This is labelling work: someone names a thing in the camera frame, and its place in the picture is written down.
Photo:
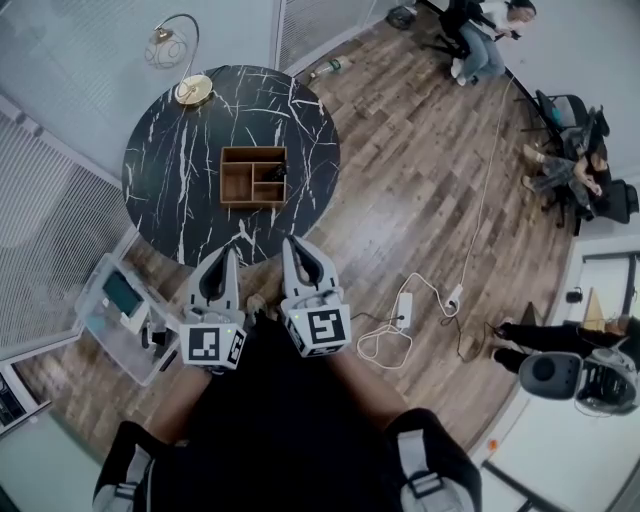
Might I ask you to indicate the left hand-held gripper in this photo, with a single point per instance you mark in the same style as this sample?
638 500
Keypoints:
202 345

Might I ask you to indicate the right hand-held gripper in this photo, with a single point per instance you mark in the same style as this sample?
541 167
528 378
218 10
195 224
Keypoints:
322 327

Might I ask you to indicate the wooden compartment tray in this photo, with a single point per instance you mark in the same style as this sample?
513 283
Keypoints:
235 185

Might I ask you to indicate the small black object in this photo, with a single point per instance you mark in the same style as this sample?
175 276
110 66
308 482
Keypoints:
276 172

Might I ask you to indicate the person's left forearm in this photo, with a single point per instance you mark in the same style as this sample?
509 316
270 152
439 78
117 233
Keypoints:
175 405

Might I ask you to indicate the person's right forearm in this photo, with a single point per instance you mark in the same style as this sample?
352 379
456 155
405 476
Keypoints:
365 390

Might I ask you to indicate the person's shoe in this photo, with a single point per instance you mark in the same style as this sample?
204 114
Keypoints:
257 302

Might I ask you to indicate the white tablet device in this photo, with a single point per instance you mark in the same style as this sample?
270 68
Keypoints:
120 295

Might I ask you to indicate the clear plastic bin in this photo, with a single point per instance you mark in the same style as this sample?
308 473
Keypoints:
115 345

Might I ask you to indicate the black marble round table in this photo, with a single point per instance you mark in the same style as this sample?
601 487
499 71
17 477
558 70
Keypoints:
165 165

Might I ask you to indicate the white power socket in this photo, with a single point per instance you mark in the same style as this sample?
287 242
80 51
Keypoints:
455 295

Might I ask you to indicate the person's black clothing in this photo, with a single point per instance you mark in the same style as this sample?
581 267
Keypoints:
280 425

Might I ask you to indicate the white window blind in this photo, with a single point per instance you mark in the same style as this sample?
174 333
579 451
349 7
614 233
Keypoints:
50 240
320 30

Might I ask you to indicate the gold desk lamp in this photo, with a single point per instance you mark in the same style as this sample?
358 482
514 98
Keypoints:
194 91

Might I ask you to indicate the clear plastic bottle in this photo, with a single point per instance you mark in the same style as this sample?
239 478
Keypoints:
335 66

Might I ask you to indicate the black floor stand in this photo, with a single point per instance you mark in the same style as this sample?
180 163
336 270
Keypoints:
530 315

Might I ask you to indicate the white low cabinet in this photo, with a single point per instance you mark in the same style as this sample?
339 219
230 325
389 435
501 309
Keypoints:
15 400

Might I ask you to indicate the small orange object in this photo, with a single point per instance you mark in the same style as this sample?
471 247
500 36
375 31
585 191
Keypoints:
493 444

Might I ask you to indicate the black floor fan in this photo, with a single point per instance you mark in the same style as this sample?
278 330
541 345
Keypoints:
400 16

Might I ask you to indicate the wooden board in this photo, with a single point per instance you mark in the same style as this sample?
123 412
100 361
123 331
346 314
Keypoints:
595 312

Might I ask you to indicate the black office chair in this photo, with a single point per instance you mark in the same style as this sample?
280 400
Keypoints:
450 25
625 200

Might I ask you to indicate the black folding chair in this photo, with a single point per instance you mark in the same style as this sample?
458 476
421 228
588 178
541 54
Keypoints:
570 107

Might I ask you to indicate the small black wall device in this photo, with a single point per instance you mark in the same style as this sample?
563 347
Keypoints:
575 296

